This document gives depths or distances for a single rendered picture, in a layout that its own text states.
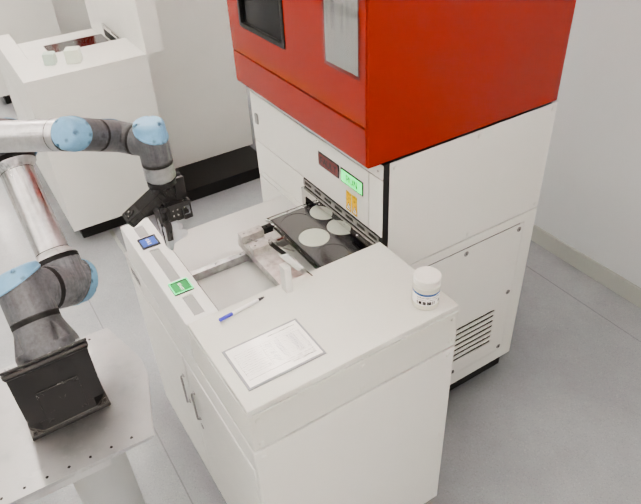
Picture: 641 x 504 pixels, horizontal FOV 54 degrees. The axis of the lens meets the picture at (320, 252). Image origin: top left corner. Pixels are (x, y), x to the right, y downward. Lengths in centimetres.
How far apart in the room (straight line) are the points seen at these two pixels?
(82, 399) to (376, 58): 111
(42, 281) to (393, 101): 98
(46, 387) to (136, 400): 23
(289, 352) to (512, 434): 133
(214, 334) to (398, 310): 48
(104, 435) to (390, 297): 80
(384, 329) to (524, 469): 114
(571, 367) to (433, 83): 161
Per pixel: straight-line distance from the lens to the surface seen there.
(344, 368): 152
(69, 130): 147
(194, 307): 172
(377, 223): 186
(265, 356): 153
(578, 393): 286
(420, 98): 174
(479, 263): 228
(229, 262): 204
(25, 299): 163
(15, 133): 161
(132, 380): 177
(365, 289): 170
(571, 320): 317
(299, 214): 213
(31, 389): 163
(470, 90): 186
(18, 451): 173
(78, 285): 173
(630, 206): 317
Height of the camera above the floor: 207
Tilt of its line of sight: 37 degrees down
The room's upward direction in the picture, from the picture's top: 3 degrees counter-clockwise
